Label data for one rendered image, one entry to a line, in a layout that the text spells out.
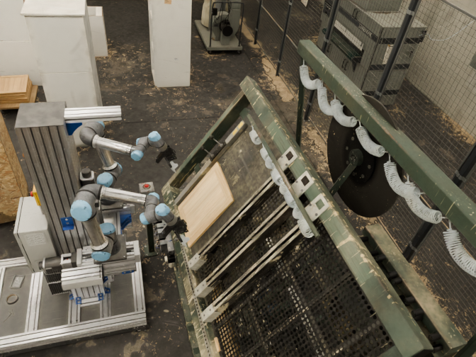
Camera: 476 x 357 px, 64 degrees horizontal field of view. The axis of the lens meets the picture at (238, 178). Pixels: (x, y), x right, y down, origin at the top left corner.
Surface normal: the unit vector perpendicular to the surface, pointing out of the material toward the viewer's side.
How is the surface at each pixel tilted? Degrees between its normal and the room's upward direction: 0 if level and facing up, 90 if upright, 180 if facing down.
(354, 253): 56
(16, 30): 90
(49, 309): 0
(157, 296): 0
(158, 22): 90
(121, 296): 0
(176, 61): 90
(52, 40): 90
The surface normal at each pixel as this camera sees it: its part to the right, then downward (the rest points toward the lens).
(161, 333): 0.11, -0.73
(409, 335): -0.73, -0.30
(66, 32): 0.26, 0.67
